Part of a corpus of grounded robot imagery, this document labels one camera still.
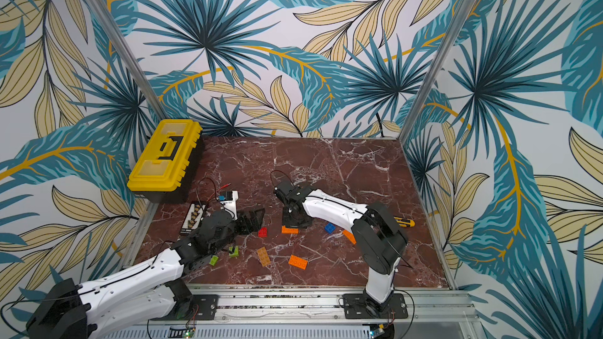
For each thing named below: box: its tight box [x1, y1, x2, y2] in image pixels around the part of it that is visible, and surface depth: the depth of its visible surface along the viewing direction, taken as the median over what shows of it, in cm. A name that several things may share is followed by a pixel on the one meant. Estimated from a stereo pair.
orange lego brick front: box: [288, 254, 309, 270], surface depth 84 cm
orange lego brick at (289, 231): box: [281, 226, 300, 235], surface depth 92 cm
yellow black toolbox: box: [127, 119, 203, 205], surface depth 92 cm
